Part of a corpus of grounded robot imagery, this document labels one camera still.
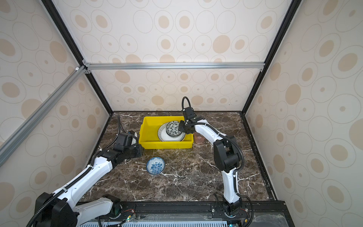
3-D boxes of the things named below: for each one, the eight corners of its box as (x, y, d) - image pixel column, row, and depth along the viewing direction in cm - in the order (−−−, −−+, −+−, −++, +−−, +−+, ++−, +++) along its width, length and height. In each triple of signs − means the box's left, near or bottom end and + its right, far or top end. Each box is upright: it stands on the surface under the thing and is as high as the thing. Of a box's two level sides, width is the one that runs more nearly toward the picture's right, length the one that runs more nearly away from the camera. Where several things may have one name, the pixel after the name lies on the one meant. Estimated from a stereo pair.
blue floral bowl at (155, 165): (146, 174, 88) (145, 172, 85) (149, 160, 94) (147, 157, 91) (164, 174, 88) (163, 172, 85) (165, 160, 94) (164, 157, 91)
